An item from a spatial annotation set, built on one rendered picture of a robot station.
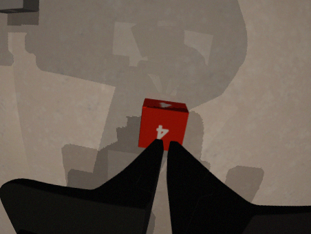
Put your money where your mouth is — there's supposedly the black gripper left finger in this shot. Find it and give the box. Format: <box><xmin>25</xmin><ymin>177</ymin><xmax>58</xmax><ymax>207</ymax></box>
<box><xmin>0</xmin><ymin>139</ymin><xmax>164</xmax><ymax>234</ymax></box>

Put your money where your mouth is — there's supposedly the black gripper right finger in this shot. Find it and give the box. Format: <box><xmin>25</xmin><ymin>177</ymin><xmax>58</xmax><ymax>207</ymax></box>
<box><xmin>167</xmin><ymin>141</ymin><xmax>311</xmax><ymax>234</ymax></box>

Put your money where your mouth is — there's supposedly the red block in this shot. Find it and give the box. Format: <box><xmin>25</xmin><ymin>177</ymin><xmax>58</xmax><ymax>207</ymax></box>
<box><xmin>138</xmin><ymin>98</ymin><xmax>189</xmax><ymax>151</ymax></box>

